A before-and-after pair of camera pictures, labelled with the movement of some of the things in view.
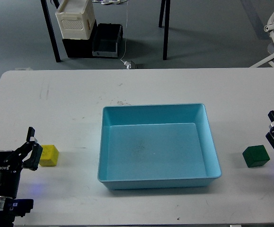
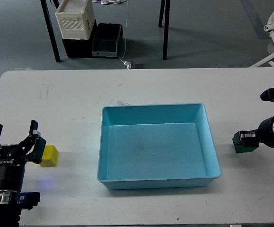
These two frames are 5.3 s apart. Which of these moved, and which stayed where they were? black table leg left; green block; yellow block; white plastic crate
Moved: green block
Stayed: yellow block; white plastic crate; black table leg left
